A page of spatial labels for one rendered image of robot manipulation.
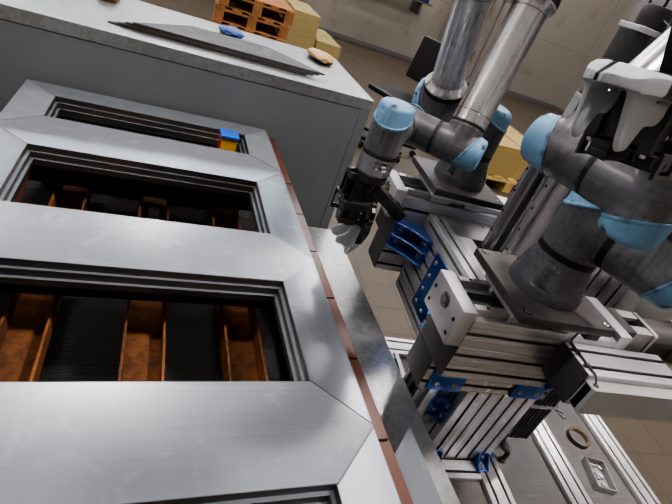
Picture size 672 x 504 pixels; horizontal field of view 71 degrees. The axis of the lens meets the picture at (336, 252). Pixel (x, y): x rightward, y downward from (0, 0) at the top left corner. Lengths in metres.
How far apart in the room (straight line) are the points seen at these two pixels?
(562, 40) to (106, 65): 11.73
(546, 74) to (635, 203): 12.23
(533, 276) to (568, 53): 12.09
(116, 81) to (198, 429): 1.27
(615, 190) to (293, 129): 1.34
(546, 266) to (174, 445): 0.72
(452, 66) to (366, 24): 9.73
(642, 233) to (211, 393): 0.63
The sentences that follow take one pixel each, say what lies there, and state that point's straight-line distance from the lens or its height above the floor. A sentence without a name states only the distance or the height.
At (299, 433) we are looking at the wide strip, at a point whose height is 0.86.
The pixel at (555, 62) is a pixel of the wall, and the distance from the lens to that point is 12.89.
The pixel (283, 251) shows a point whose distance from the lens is 1.10.
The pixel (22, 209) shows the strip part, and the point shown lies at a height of 0.86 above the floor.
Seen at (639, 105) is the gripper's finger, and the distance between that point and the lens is 0.42.
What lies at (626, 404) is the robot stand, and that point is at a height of 0.92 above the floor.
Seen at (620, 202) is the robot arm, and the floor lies 1.33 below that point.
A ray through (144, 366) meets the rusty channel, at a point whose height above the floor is 0.68.
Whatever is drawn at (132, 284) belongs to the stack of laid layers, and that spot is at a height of 0.83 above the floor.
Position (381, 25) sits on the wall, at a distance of 11.06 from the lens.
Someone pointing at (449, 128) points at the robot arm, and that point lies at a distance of 1.03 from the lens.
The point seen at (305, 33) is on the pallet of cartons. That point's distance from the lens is 6.86.
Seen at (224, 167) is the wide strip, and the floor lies 0.86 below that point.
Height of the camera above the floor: 1.46
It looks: 31 degrees down
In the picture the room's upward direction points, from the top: 21 degrees clockwise
